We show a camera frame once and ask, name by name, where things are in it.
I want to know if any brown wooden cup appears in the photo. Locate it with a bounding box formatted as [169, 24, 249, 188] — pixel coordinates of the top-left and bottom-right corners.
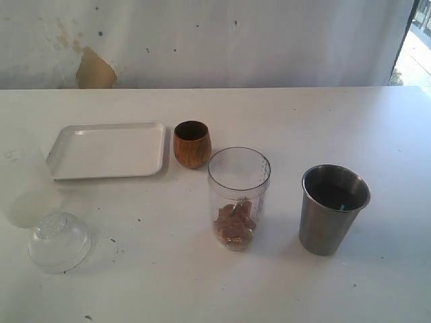
[173, 120, 211, 169]

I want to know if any pile of wooden blocks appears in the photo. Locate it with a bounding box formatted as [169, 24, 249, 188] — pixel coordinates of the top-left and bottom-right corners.
[213, 200, 257, 251]

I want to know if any stainless steel cup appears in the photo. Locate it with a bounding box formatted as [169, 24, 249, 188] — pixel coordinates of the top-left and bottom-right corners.
[299, 164, 370, 256]

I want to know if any clear plastic shaker cup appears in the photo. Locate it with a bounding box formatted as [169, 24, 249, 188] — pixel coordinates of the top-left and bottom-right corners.
[207, 147, 271, 251]

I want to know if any white rectangular tray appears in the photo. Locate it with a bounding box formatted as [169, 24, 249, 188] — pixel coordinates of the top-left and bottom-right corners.
[46, 122, 166, 181]

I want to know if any clear plastic dome lid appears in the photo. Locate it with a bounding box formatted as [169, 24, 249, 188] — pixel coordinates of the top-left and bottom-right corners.
[28, 212, 92, 274]

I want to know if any frosted translucent plastic cup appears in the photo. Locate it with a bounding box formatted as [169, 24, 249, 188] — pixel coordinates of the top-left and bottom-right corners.
[1, 129, 61, 228]

